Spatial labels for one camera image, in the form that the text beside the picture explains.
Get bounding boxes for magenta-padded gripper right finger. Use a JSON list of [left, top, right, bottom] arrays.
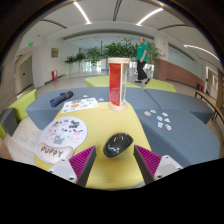
[[133, 144, 184, 185]]

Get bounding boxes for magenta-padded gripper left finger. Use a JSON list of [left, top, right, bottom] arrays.
[[48, 145, 98, 188]]

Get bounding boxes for black computer mouse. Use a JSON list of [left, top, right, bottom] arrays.
[[103, 132, 134, 159]]

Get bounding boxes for white sticker sheet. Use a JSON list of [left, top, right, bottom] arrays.
[[61, 97, 100, 114]]

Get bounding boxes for folded dark blue umbrella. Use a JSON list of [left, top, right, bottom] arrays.
[[49, 90, 75, 108]]

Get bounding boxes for lime green upholstered seat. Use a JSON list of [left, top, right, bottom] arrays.
[[143, 78, 177, 93], [84, 75, 141, 89], [0, 123, 8, 140], [8, 88, 38, 122]]

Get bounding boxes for dark grey stool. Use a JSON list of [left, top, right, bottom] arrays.
[[0, 107, 18, 137]]

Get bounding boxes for wooden bench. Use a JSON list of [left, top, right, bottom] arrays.
[[194, 89, 224, 124]]

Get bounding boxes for red tower with wooden ends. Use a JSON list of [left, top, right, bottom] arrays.
[[107, 57, 131, 112]]

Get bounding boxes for person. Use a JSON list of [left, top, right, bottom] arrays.
[[134, 36, 151, 84]]

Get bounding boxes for row of potted green plants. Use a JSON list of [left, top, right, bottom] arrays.
[[64, 37, 163, 76]]

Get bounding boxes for ceiling light strips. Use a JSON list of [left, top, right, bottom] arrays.
[[72, 1, 221, 63]]

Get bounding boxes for framed wall picture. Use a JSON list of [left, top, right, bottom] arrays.
[[50, 47, 60, 58]]

